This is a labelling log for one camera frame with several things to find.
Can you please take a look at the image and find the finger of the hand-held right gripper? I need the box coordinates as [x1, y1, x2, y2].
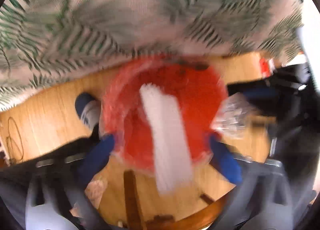
[226, 76, 278, 102]
[246, 107, 278, 132]

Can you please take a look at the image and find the person's socked foot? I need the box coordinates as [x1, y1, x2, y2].
[74, 92, 102, 128]

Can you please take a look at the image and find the brown wooden stool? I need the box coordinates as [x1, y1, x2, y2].
[123, 170, 227, 230]

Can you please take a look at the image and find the thin floor cable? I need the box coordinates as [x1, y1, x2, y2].
[5, 116, 25, 163]

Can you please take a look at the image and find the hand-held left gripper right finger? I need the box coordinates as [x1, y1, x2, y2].
[208, 136, 293, 210]

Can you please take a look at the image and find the beige crumpled paper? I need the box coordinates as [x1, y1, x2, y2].
[84, 179, 108, 207]

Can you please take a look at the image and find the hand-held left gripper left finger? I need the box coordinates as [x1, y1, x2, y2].
[35, 134, 116, 195]

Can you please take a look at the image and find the white paper strip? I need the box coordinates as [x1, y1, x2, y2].
[139, 83, 195, 193]

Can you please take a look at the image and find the clear plastic wrapper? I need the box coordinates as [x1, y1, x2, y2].
[211, 92, 253, 138]

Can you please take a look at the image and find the leaf-print blanket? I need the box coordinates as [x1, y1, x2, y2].
[0, 0, 305, 112]

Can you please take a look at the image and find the red plastic bag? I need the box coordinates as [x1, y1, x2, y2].
[100, 55, 229, 174]

